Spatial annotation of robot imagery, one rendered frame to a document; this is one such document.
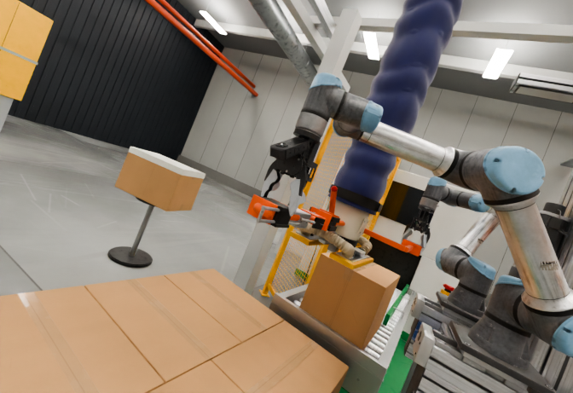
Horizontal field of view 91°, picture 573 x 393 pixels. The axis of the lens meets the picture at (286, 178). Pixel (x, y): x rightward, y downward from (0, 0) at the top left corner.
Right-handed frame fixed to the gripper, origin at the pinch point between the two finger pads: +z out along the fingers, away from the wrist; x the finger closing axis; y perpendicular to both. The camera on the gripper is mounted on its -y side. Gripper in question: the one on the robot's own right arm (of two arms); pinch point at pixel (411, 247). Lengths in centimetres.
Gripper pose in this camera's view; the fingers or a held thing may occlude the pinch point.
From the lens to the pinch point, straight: 150.8
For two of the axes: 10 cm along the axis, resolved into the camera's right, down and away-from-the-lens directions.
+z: -3.8, 9.3, -0.1
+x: 8.0, 3.2, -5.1
